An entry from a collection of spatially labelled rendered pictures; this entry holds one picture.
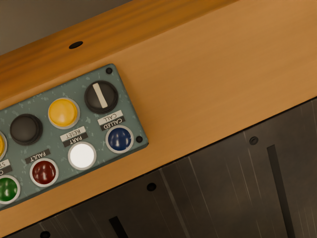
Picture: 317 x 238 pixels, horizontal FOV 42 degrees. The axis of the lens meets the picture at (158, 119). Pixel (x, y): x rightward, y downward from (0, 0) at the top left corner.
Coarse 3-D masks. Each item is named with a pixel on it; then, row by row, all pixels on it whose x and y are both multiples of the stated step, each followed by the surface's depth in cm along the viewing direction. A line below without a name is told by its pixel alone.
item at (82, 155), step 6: (78, 144) 36; (84, 144) 36; (72, 150) 36; (78, 150) 35; (84, 150) 35; (90, 150) 36; (72, 156) 35; (78, 156) 35; (84, 156) 35; (90, 156) 35; (72, 162) 35; (78, 162) 35; (84, 162) 35; (90, 162) 35
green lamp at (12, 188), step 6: (0, 180) 35; (6, 180) 35; (12, 180) 35; (0, 186) 35; (6, 186) 35; (12, 186) 35; (0, 192) 35; (6, 192) 35; (12, 192) 35; (0, 198) 35; (6, 198) 35; (12, 198) 35
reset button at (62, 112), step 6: (54, 102) 35; (60, 102) 35; (66, 102) 35; (72, 102) 35; (54, 108) 35; (60, 108) 35; (66, 108) 35; (72, 108) 35; (54, 114) 35; (60, 114) 35; (66, 114) 35; (72, 114) 35; (54, 120) 35; (60, 120) 35; (66, 120) 35; (72, 120) 35; (60, 126) 35; (66, 126) 35
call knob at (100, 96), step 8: (88, 88) 36; (96, 88) 35; (104, 88) 35; (112, 88) 36; (88, 96) 35; (96, 96) 35; (104, 96) 35; (112, 96) 35; (88, 104) 35; (96, 104) 35; (104, 104) 35; (112, 104) 36
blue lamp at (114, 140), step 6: (114, 132) 36; (120, 132) 36; (126, 132) 36; (108, 138) 36; (114, 138) 36; (120, 138) 36; (126, 138) 36; (114, 144) 36; (120, 144) 36; (126, 144) 36; (120, 150) 36
